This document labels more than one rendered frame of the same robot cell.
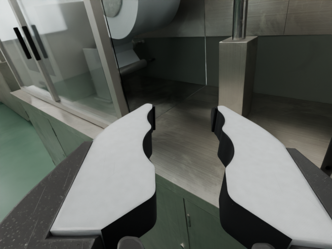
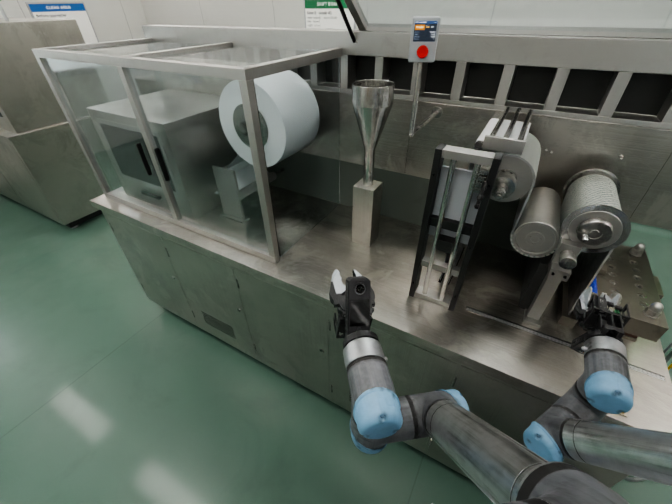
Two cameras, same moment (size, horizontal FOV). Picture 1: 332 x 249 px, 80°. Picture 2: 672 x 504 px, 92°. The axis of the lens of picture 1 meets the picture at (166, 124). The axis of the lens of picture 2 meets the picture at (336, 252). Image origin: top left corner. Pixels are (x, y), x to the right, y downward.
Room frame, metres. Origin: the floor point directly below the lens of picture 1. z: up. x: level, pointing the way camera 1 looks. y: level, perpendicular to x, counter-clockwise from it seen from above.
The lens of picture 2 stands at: (-0.45, 0.16, 1.74)
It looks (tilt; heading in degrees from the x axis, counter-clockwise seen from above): 38 degrees down; 345
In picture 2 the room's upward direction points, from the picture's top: 1 degrees counter-clockwise
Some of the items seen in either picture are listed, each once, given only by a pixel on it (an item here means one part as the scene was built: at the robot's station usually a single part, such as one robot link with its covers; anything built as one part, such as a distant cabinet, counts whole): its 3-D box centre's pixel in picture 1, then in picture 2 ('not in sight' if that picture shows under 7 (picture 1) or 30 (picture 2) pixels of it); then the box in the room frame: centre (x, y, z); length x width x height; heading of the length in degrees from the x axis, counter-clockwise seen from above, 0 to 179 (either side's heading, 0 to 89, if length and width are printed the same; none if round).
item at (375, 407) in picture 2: not in sight; (373, 397); (-0.19, 0.03, 1.21); 0.11 x 0.08 x 0.09; 173
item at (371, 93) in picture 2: not in sight; (373, 93); (0.66, -0.27, 1.50); 0.14 x 0.14 x 0.06
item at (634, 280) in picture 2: not in sight; (619, 282); (0.06, -0.94, 1.00); 0.40 x 0.16 x 0.06; 135
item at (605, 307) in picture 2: not in sight; (603, 325); (-0.12, -0.59, 1.12); 0.12 x 0.08 x 0.09; 135
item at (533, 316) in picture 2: not in sight; (549, 286); (0.07, -0.65, 1.05); 0.06 x 0.05 x 0.31; 135
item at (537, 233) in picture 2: not in sight; (537, 219); (0.25, -0.70, 1.17); 0.26 x 0.12 x 0.12; 135
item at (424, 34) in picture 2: not in sight; (423, 40); (0.48, -0.33, 1.66); 0.07 x 0.07 x 0.10; 64
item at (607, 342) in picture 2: not in sight; (603, 351); (-0.18, -0.53, 1.11); 0.08 x 0.05 x 0.08; 45
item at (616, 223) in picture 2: not in sight; (592, 209); (0.16, -0.79, 1.25); 0.26 x 0.12 x 0.12; 135
